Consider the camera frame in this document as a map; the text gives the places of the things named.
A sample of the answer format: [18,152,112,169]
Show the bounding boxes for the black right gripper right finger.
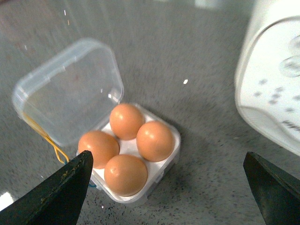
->
[243,152,300,225]

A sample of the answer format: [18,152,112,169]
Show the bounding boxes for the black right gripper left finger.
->
[0,150,93,225]

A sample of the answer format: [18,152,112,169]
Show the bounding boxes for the brown egg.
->
[109,103,145,141]
[78,130,120,169]
[104,154,148,196]
[136,121,175,162]

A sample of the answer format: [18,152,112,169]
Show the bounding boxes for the brown egg in box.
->
[109,103,145,141]
[78,130,120,169]
[136,121,175,162]

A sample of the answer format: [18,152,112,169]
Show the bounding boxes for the clear plastic egg box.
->
[12,38,182,208]

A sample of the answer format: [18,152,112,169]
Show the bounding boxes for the yellow rubber band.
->
[22,113,69,165]

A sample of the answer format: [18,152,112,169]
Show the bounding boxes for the white blender with glass jar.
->
[235,0,300,155]

